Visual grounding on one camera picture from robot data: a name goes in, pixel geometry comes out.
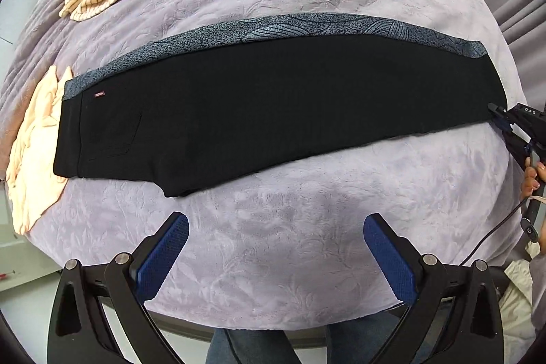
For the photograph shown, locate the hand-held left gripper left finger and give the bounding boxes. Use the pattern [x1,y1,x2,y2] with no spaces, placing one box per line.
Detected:
[47,212,190,364]

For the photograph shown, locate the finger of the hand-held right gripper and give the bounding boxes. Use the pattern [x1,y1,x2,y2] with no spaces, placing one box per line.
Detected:
[487,102,515,135]

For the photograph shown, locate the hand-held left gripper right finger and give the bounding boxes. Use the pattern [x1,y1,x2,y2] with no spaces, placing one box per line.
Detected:
[363,213,513,364]

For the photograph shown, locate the black pants with grey waistband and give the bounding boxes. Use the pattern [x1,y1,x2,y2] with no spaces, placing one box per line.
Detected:
[53,12,508,198]

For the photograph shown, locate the person's right hand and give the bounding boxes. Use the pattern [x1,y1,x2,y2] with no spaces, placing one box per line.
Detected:
[522,160,546,195]

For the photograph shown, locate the lavender embossed blanket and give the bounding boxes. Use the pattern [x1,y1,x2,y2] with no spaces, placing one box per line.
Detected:
[0,0,530,320]

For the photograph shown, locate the person's leg in jeans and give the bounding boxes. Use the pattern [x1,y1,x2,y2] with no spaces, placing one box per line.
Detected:
[326,323,385,364]
[207,327,295,364]

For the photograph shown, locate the white bag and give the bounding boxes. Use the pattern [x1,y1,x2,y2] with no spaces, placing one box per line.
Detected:
[503,259,539,348]

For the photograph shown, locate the white furniture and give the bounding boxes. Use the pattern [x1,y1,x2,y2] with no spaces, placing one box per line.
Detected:
[0,249,60,305]

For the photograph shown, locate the peach garment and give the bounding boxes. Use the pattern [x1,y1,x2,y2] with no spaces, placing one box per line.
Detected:
[6,65,73,236]

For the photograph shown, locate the black cable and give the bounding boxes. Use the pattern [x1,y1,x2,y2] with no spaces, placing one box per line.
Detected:
[463,200,532,264]

